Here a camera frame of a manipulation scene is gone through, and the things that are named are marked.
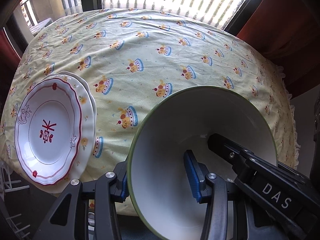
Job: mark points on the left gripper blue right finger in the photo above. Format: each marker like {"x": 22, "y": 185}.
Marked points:
{"x": 196, "y": 174}

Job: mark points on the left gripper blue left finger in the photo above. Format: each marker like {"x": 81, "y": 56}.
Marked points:
{"x": 120, "y": 189}

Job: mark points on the floral bowl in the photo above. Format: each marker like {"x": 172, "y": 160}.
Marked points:
{"x": 158, "y": 184}

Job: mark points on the white plate red pattern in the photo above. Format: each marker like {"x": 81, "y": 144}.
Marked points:
{"x": 48, "y": 131}

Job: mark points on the white plate yellow flowers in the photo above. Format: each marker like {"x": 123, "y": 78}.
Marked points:
{"x": 78, "y": 170}

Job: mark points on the plain white bottom plate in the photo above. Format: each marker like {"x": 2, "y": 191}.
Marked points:
{"x": 82, "y": 81}

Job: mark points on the yellow crown-print tablecloth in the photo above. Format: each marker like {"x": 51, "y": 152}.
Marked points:
{"x": 132, "y": 59}

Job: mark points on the red curtain right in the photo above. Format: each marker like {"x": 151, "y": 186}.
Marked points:
{"x": 287, "y": 33}

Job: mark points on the red curtain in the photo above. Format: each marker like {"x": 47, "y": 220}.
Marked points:
{"x": 287, "y": 33}
{"x": 9, "y": 61}

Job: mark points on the red curtain left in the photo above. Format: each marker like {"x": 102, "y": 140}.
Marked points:
{"x": 9, "y": 61}

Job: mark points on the white air conditioner unit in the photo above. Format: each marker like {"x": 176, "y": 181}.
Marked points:
{"x": 35, "y": 29}

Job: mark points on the white wire rack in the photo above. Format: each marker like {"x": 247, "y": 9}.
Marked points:
{"x": 13, "y": 224}

